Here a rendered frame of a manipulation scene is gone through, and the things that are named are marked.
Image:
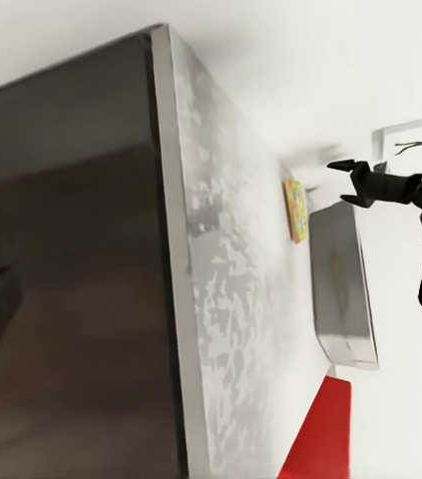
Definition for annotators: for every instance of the swivel chair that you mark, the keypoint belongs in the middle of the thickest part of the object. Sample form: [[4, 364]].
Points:
[[321, 448]]

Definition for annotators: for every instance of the toy box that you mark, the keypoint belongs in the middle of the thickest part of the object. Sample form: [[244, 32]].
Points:
[[343, 321]]

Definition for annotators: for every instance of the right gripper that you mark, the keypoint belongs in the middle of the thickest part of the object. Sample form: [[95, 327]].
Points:
[[370, 187]]

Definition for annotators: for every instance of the desk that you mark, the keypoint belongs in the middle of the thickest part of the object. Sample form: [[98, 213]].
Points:
[[167, 329]]

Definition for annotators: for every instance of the jigsaw puzzle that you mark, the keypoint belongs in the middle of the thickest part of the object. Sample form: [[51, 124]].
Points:
[[297, 210]]

